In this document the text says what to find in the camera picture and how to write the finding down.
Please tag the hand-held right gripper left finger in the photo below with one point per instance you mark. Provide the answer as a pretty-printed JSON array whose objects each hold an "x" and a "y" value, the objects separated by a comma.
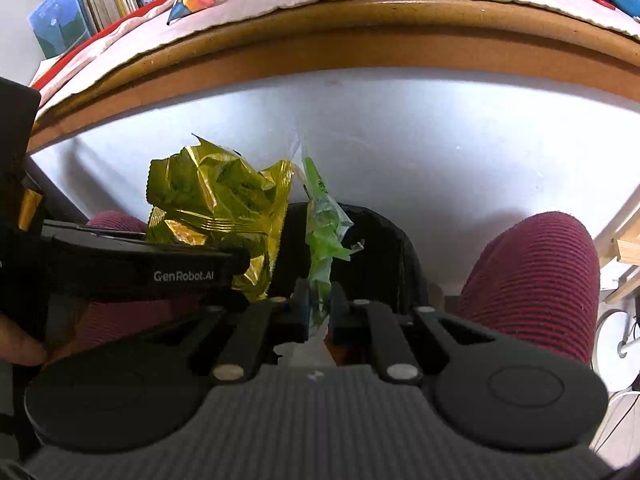
[{"x": 301, "y": 317}]

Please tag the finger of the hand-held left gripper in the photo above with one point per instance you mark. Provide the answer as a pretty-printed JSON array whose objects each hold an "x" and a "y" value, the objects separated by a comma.
[{"x": 90, "y": 231}]

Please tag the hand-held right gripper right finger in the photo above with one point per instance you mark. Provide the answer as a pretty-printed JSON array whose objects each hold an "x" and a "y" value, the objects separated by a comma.
[{"x": 337, "y": 310}]

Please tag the black trash bin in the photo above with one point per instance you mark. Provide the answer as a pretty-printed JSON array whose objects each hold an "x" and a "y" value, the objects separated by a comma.
[{"x": 385, "y": 260}]

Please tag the green clear plastic bag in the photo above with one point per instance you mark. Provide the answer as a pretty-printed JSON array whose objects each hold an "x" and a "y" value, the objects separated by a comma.
[{"x": 325, "y": 230}]

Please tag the gold foil wrapper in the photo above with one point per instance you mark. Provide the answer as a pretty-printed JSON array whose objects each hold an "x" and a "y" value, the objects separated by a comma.
[{"x": 220, "y": 195}]

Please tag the person's left hand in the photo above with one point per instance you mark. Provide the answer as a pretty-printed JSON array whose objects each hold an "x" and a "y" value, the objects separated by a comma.
[{"x": 20, "y": 347}]

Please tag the folded pink cloth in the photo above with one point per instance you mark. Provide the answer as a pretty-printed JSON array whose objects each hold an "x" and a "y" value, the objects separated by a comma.
[{"x": 95, "y": 57}]

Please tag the person's right leg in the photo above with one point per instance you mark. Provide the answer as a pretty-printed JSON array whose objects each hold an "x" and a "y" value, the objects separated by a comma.
[{"x": 530, "y": 280}]

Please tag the red box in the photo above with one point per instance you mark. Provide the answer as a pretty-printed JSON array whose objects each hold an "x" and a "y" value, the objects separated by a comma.
[{"x": 125, "y": 17}]

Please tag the large blue book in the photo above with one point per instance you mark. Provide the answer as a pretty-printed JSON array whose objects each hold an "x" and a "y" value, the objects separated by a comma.
[{"x": 60, "y": 15}]

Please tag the colourful snack packet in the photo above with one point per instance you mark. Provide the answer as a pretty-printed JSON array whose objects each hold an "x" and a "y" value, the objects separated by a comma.
[{"x": 195, "y": 0}]

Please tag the white round appliance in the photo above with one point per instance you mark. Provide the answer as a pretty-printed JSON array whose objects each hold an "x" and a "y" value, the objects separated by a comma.
[{"x": 607, "y": 355}]

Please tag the wooden rack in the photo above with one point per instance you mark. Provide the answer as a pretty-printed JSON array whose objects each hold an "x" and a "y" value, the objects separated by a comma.
[{"x": 627, "y": 250}]

